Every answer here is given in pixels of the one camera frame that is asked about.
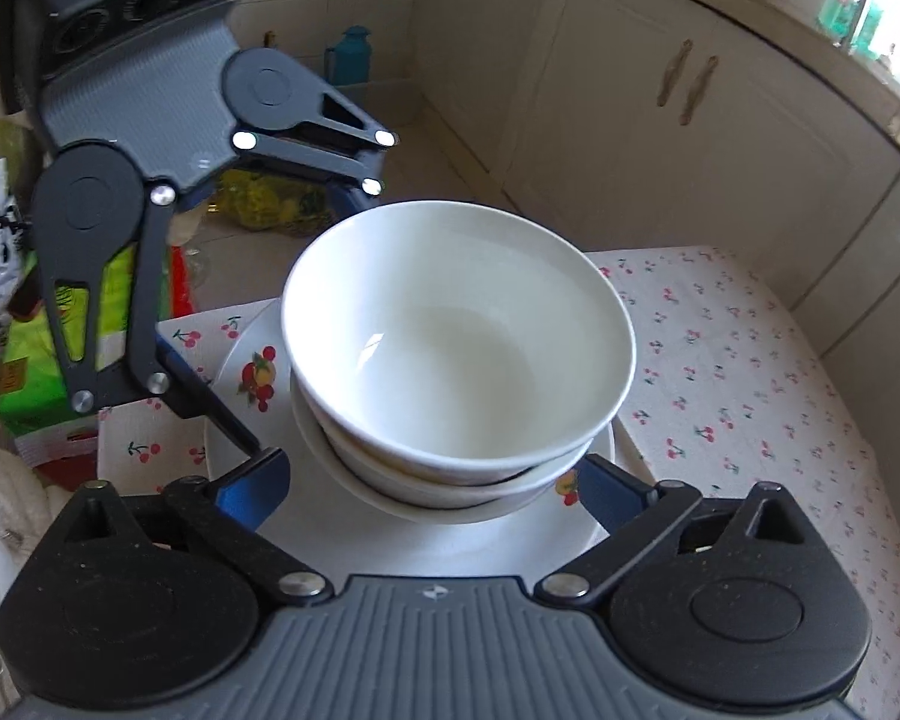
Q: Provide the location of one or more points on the metal kitchen faucet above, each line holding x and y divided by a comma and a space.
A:
862, 15

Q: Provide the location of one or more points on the yellow plastic bag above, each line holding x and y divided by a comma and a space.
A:
270, 206

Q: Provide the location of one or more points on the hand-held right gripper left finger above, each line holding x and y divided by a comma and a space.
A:
251, 491

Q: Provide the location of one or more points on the person's white jacket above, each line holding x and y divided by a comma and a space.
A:
0, 577

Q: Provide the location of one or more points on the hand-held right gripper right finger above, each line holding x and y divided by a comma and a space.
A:
615, 499

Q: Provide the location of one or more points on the green dish soap bottle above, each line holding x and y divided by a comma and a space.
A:
836, 19

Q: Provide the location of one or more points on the teal thermos jug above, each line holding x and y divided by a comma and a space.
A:
351, 56

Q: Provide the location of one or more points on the cherry print tablecloth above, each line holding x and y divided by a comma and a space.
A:
720, 405

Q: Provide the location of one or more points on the green tissue pack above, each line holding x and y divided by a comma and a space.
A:
26, 382

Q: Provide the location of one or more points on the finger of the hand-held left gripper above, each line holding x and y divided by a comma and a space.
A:
195, 397
345, 199

